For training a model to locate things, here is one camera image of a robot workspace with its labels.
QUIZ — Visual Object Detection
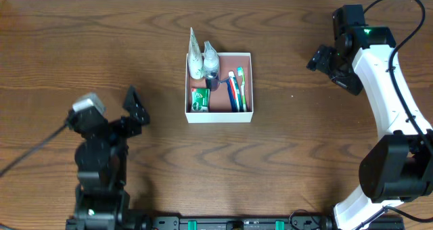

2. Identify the green soap bar packet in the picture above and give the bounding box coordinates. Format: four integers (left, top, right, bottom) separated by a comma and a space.
191, 88, 210, 112

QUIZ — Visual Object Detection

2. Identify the white lotion tube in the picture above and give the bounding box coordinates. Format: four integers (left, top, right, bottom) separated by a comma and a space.
187, 28, 204, 80

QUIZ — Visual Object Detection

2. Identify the blue disposable razor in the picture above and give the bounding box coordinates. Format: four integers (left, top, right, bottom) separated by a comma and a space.
220, 78, 238, 112

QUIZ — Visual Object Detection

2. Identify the green white toothbrush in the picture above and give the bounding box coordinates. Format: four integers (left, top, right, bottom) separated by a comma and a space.
237, 66, 247, 112

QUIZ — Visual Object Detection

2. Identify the teal toothpaste tube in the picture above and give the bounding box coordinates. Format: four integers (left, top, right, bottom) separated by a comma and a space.
229, 71, 244, 112

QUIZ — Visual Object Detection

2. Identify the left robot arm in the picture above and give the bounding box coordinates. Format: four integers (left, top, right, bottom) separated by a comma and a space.
65, 87, 152, 230

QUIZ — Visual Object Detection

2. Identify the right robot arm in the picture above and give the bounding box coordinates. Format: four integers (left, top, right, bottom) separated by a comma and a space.
307, 24, 432, 229

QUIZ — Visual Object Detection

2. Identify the white box with pink inside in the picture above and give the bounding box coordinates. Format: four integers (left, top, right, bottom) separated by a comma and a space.
184, 52, 254, 124

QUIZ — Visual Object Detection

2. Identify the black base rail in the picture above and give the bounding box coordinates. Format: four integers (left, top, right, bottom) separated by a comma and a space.
66, 211, 406, 230

